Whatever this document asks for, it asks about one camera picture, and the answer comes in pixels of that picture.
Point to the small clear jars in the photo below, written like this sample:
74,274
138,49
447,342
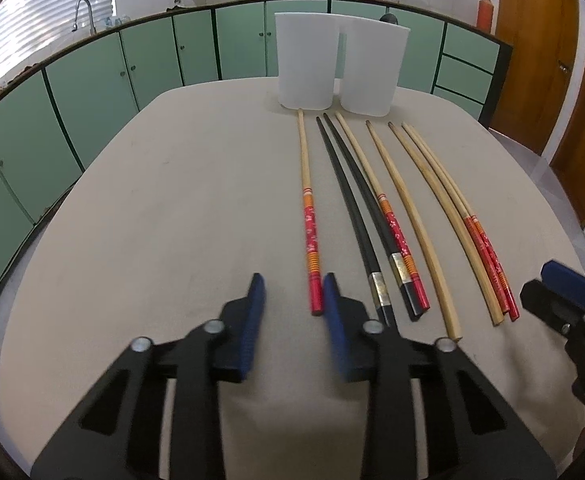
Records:
117,21

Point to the white plastic cup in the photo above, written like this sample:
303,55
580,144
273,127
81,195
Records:
372,70
305,60

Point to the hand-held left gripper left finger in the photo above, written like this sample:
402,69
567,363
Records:
252,320

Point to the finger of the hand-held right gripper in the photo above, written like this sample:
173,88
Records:
547,305
569,280

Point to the plain wooden chopstick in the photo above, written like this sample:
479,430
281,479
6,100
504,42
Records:
462,240
426,240

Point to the green kitchen base cabinets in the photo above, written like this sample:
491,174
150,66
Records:
97,85

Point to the black chopstick with metal band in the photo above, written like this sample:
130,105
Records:
358,230
408,297

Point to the chrome kitchen faucet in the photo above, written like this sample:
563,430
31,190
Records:
92,22

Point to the white window blinds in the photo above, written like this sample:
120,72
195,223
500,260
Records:
47,10

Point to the red thermos bottle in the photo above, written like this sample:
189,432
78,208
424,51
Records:
485,15

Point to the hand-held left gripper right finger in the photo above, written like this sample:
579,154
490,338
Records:
335,330

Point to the dark round object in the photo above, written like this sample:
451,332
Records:
390,18

